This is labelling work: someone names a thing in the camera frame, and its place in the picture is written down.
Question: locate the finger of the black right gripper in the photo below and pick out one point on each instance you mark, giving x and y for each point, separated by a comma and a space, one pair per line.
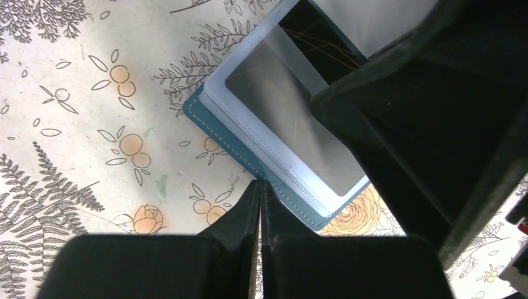
438, 119

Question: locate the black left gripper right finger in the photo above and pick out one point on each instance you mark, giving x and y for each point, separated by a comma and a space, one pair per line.
298, 263

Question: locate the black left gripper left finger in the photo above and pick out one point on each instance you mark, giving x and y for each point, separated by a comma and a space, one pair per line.
218, 262

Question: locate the blue leather card holder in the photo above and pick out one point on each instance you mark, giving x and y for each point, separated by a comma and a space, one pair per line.
242, 135

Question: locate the black card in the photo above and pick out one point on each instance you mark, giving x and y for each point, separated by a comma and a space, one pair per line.
299, 57

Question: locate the floral patterned table mat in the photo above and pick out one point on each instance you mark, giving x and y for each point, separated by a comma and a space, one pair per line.
99, 133

